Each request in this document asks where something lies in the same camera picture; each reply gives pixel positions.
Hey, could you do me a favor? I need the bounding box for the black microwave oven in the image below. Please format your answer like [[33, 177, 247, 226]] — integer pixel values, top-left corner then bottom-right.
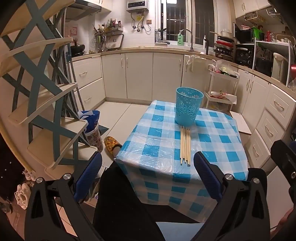
[[233, 23, 255, 44]]

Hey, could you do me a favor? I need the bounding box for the blue checkered tablecloth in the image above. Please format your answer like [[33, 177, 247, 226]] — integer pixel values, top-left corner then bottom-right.
[[114, 99, 249, 224]]

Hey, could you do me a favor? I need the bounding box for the blue white shopping bag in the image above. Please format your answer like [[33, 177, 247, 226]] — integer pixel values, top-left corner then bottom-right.
[[78, 110, 100, 134]]

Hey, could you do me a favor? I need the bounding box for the black toaster oven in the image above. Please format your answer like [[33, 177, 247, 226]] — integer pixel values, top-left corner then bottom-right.
[[234, 44, 254, 69]]

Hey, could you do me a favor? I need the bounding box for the white electric kettle pot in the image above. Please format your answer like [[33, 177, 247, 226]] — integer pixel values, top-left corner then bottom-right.
[[271, 53, 288, 83]]

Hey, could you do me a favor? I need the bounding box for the yellow patterned slipper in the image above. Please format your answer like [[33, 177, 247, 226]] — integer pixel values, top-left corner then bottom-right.
[[104, 136, 122, 159]]

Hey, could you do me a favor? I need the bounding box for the wooden chopstick three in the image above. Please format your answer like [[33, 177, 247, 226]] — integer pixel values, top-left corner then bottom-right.
[[183, 126, 187, 163]]

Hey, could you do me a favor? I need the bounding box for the green soap bottle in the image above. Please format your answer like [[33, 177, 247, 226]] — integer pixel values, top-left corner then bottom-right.
[[177, 33, 184, 46]]

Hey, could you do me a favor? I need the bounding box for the wooden chopstick five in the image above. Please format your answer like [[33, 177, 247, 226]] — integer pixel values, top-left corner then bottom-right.
[[186, 128, 190, 166]]

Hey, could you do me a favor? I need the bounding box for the white rolling cart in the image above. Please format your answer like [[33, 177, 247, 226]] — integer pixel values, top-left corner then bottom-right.
[[204, 60, 240, 113]]

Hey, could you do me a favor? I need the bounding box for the wooden chopstick two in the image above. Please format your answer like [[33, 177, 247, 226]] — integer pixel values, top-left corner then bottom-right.
[[181, 126, 186, 161]]

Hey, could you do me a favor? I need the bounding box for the white plastic bag on door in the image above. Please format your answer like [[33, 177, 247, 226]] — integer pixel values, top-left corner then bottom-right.
[[187, 55, 207, 72]]

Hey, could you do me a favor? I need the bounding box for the chrome kitchen faucet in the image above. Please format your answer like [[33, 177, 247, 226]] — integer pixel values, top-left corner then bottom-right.
[[179, 29, 194, 52]]

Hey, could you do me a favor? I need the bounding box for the black wok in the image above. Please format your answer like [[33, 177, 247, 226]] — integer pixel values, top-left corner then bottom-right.
[[70, 39, 85, 57]]

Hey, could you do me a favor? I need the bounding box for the blue perforated plastic basket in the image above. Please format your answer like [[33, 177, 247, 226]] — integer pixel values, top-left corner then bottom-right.
[[175, 87, 204, 127]]

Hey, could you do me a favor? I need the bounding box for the wall water heater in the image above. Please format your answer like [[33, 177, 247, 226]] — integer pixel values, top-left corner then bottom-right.
[[126, 0, 149, 13]]

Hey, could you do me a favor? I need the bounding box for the range hood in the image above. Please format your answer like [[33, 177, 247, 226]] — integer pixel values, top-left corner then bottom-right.
[[65, 0, 102, 22]]

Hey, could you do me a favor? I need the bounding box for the wooden chopstick four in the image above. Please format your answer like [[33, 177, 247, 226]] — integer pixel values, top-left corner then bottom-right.
[[185, 128, 189, 165]]

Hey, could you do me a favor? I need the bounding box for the wooden chopstick one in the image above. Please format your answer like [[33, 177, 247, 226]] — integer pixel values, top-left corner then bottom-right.
[[180, 126, 183, 165]]

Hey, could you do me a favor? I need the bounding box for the wall spice rack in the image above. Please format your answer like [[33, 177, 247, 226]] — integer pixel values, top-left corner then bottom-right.
[[104, 19, 123, 36]]

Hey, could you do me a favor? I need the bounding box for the white metal counter rack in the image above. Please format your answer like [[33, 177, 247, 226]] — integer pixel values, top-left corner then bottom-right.
[[252, 38, 295, 86]]

